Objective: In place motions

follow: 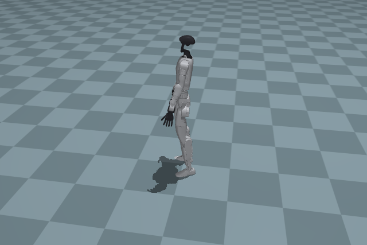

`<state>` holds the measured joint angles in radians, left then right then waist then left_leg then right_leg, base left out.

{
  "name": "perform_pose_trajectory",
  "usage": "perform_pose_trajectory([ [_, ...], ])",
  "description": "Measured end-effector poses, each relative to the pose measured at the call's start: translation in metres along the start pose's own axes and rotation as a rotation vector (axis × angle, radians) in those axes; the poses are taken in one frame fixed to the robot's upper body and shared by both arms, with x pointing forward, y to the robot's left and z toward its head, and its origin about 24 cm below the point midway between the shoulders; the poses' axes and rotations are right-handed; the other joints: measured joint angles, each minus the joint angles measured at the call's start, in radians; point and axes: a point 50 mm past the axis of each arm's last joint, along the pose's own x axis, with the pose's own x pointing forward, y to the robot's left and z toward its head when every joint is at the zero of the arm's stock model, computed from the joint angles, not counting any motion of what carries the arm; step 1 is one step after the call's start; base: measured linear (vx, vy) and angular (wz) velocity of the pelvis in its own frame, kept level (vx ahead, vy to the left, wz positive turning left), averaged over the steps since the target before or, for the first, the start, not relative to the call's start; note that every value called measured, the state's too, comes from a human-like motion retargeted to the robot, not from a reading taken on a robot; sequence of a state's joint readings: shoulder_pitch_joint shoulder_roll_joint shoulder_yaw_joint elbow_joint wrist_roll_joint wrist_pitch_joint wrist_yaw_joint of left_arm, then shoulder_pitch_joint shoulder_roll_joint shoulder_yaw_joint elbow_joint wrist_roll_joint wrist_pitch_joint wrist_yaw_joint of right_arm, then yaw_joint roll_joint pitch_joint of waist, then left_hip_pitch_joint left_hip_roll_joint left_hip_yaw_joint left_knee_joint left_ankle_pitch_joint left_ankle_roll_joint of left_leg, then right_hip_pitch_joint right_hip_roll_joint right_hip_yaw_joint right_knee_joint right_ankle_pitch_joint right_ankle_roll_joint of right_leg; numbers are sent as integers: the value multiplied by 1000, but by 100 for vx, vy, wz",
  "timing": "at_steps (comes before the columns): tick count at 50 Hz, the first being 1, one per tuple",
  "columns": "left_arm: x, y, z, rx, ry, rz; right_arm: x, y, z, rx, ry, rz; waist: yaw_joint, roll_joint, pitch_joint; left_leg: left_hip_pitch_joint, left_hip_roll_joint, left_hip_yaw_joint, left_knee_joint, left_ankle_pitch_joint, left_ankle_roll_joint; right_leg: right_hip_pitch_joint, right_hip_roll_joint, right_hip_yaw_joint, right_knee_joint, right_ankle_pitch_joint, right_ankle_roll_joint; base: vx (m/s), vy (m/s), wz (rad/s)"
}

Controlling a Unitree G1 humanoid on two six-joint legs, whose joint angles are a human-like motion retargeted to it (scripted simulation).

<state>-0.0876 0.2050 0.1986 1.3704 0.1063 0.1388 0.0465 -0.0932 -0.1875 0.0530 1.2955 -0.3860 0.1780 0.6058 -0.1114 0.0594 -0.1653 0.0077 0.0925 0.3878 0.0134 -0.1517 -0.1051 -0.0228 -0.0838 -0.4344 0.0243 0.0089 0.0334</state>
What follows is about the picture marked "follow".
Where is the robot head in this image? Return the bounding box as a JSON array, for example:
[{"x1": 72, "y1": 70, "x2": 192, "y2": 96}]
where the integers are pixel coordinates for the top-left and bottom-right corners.
[{"x1": 179, "y1": 35, "x2": 195, "y2": 59}]

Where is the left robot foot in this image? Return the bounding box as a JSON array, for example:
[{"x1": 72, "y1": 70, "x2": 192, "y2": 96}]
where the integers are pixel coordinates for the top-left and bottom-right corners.
[{"x1": 175, "y1": 168, "x2": 196, "y2": 177}]

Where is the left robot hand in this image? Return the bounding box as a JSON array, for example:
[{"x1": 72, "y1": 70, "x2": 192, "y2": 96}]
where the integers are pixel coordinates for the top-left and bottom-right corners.
[{"x1": 161, "y1": 105, "x2": 175, "y2": 126}]

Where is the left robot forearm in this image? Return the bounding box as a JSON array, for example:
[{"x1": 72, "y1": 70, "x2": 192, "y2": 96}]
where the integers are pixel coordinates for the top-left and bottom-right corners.
[{"x1": 169, "y1": 84, "x2": 182, "y2": 112}]

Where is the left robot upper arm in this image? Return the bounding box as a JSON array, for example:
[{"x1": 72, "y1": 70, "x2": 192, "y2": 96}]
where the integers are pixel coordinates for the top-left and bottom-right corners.
[{"x1": 174, "y1": 60, "x2": 189, "y2": 90}]

